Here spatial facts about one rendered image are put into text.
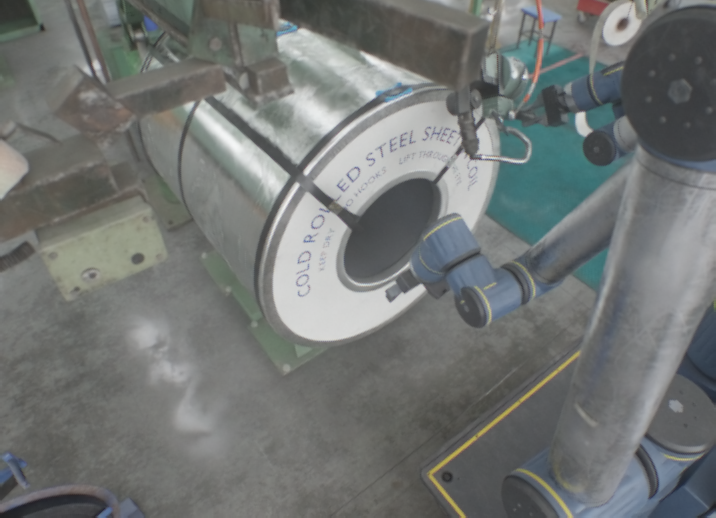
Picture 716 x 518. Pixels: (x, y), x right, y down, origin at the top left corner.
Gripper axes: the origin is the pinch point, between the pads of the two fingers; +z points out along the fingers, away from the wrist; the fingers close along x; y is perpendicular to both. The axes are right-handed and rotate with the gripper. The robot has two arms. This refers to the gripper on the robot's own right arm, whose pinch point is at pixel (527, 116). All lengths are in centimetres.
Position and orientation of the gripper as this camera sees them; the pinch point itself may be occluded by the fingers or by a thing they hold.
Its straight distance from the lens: 186.3
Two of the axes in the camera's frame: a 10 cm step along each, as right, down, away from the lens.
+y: 7.6, -0.5, 6.4
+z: -6.3, 1.6, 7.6
